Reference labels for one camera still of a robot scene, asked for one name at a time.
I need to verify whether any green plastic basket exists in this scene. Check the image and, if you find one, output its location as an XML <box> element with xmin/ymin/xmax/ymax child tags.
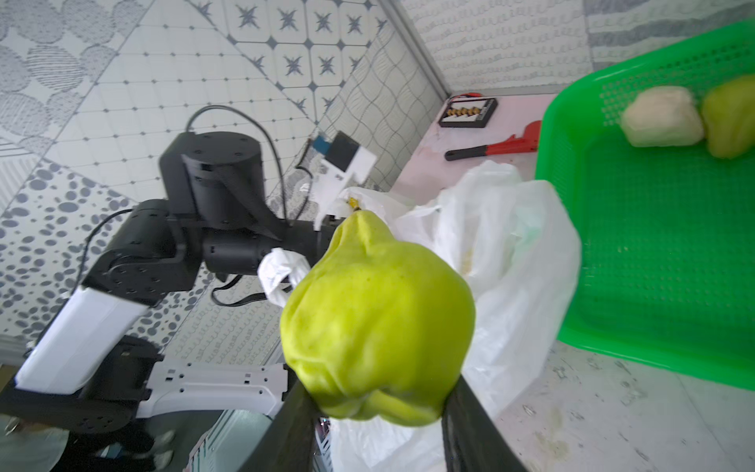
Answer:
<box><xmin>536</xmin><ymin>20</ymin><xmax>754</xmax><ymax>389</ymax></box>

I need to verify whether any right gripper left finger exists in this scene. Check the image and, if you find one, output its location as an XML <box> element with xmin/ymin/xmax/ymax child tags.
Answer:
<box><xmin>239</xmin><ymin>365</ymin><xmax>322</xmax><ymax>472</ymax></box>

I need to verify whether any red pipe wrench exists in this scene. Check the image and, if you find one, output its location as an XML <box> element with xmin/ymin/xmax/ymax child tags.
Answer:
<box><xmin>444</xmin><ymin>120</ymin><xmax>542</xmax><ymax>161</ymax></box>

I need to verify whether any white pear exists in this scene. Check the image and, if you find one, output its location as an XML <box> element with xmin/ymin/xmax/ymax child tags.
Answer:
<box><xmin>280</xmin><ymin>210</ymin><xmax>476</xmax><ymax>427</ymax></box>
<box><xmin>619</xmin><ymin>87</ymin><xmax>705</xmax><ymax>148</ymax></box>

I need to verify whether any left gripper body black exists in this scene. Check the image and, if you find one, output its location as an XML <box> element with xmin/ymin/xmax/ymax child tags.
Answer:
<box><xmin>159</xmin><ymin>132</ymin><xmax>337</xmax><ymax>275</ymax></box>

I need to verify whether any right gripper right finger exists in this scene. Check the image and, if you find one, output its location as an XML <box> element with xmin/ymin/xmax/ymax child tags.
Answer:
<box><xmin>442</xmin><ymin>377</ymin><xmax>527</xmax><ymax>472</ymax></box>

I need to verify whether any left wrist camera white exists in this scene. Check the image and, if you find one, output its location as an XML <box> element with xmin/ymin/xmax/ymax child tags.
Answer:
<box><xmin>310</xmin><ymin>132</ymin><xmax>378</xmax><ymax>231</ymax></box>

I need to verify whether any green pear top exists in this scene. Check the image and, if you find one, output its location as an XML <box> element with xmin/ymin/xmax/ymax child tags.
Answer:
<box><xmin>701</xmin><ymin>75</ymin><xmax>754</xmax><ymax>159</ymax></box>

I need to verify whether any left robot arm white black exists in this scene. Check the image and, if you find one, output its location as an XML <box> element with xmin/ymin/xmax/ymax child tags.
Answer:
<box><xmin>1</xmin><ymin>132</ymin><xmax>335</xmax><ymax>434</ymax></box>

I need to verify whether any black screw bit case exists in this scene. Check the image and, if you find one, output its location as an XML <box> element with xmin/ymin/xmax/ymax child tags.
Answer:
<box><xmin>438</xmin><ymin>96</ymin><xmax>499</xmax><ymax>129</ymax></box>

